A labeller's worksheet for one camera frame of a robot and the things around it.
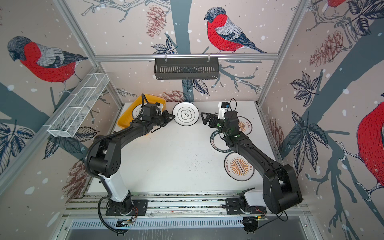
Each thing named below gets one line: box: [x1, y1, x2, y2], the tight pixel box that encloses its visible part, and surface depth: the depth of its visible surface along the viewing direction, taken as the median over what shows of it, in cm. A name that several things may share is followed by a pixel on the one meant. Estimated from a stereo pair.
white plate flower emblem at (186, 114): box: [172, 101, 200, 127], surface depth 97 cm
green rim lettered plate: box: [210, 130, 234, 153], surface depth 97 cm
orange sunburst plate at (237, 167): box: [224, 152, 255, 182], surface depth 87 cm
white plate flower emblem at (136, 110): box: [132, 103, 143, 119], surface depth 116 cm
